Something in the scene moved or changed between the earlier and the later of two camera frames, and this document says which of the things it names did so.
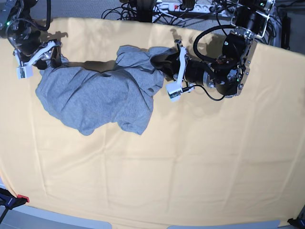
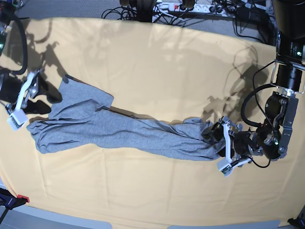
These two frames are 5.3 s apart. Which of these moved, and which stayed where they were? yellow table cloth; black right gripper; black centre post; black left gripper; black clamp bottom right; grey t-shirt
Moved: black left gripper; black right gripper; grey t-shirt
Stayed: yellow table cloth; black clamp bottom right; black centre post
